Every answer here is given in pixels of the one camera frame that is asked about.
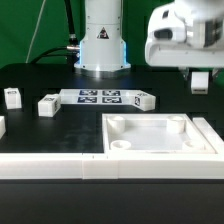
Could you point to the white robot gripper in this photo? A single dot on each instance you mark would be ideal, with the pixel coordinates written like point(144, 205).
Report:
point(173, 54)

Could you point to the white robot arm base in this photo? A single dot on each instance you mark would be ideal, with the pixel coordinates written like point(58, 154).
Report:
point(102, 50)

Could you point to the white fence rail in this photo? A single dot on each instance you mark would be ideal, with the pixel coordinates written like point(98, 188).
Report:
point(210, 134)
point(71, 166)

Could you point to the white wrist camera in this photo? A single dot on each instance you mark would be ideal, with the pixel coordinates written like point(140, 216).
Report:
point(166, 24)

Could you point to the white right fence rail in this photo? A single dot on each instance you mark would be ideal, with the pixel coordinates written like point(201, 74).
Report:
point(210, 134)

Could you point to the white front fence rail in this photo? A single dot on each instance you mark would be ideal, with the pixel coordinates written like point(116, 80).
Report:
point(71, 166)

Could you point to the white square table top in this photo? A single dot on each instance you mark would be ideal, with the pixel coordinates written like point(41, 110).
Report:
point(153, 133)

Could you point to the white tag base board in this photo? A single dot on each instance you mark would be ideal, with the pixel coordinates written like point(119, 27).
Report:
point(97, 97)

